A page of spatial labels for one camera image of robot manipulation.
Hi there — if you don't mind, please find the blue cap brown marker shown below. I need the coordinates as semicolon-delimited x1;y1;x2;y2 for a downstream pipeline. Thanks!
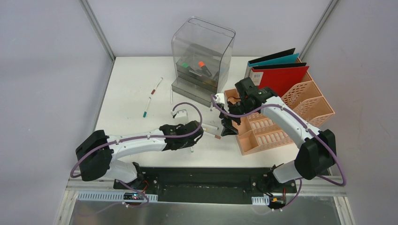
204;132;221;140

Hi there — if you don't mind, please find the clear drawer organizer box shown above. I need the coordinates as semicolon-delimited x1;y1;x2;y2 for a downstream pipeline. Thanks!
171;16;236;106

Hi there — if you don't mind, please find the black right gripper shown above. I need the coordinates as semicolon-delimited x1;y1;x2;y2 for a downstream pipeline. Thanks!
220;97;255;136

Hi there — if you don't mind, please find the left circuit board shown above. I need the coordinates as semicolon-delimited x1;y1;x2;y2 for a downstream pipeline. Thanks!
123;192;145;201

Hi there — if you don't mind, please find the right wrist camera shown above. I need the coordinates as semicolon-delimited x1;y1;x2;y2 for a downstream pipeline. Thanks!
213;93;227;108

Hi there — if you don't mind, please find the white acrylic marker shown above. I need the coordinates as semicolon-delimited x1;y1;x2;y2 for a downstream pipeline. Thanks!
170;88;173;105

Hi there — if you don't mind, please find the red notebook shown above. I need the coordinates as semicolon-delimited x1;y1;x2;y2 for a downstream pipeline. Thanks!
245;62;309;96

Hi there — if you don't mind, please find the dark green cap marker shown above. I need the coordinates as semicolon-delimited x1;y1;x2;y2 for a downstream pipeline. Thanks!
202;123;219;130

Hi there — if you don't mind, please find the teal cap marker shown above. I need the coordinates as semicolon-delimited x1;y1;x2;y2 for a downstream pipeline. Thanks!
143;97;152;118

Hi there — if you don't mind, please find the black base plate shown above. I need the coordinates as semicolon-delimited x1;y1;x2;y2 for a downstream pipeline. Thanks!
113;167;298;205

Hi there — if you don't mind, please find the aluminium frame rail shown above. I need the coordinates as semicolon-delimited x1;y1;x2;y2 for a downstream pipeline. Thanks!
66;170;347;197

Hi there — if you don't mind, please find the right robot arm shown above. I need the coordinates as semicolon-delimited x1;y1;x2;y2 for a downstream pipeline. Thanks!
211;77;337;192

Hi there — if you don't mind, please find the peach plastic desk organizer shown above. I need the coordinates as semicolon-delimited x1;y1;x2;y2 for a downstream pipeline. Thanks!
233;72;335;155

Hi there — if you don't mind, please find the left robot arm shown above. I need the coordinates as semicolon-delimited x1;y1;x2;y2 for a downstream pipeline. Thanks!
76;120;204;190

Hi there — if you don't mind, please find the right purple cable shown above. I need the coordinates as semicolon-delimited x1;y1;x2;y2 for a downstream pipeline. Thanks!
210;93;347;213

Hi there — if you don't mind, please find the teal notebook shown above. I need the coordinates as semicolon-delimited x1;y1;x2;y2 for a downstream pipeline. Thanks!
244;48;299;78

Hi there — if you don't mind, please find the orange tip black highlighter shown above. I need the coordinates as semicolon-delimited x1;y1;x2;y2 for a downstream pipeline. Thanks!
198;61;213;77

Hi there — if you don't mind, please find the brown cap acrylic marker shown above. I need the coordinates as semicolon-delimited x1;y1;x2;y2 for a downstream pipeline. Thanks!
151;77;163;95

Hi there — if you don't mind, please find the green tip black highlighter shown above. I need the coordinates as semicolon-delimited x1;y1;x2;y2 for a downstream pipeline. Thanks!
182;63;202;76

